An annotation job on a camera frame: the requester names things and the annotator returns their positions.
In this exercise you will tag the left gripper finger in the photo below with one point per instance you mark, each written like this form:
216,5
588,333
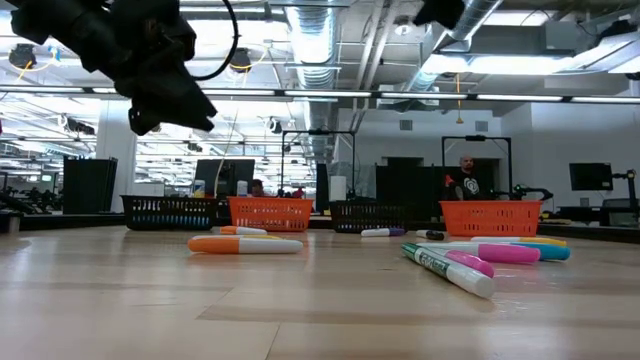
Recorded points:
185,120
175,92

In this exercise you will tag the small orange marker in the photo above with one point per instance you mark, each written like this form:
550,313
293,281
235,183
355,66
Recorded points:
243,230
245,245

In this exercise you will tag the small purple marker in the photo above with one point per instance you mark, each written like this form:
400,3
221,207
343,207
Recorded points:
382,232

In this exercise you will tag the small pink marker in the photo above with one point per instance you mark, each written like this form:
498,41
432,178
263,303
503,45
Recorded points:
500,253
470,261

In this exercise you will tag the thin green marker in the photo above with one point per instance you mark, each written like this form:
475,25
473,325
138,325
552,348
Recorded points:
450,270

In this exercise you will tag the small light blue marker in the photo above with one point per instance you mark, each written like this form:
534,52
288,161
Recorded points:
550,251

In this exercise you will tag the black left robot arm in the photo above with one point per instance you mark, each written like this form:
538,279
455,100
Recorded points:
35,20

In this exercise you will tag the background black robot arm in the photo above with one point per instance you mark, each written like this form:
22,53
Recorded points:
525,191

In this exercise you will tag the black monitor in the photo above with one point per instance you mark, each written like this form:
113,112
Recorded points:
225,175
591,176

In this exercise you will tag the bottle with yellow label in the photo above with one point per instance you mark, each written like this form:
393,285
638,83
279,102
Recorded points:
199,188

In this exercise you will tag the black ceiling device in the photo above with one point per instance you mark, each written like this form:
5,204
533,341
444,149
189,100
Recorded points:
242,61
22,55

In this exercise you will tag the white bottle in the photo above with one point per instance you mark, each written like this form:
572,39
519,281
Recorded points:
242,188

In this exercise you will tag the black plastic basket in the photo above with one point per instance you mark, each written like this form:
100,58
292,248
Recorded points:
170,212
370,216

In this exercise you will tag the person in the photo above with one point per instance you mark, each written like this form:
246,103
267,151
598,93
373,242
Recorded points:
257,187
467,185

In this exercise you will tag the black partition panel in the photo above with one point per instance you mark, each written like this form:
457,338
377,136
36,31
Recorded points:
90,185

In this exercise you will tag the orange plastic basket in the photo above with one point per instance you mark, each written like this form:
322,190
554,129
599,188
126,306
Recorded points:
492,218
270,214

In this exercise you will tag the white box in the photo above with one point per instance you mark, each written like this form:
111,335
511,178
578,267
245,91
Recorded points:
338,187

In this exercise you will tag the black stand frame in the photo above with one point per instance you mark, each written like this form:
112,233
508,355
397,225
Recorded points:
320,132
475,138

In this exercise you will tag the silver ventilation duct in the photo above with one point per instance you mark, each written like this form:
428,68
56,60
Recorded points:
312,40

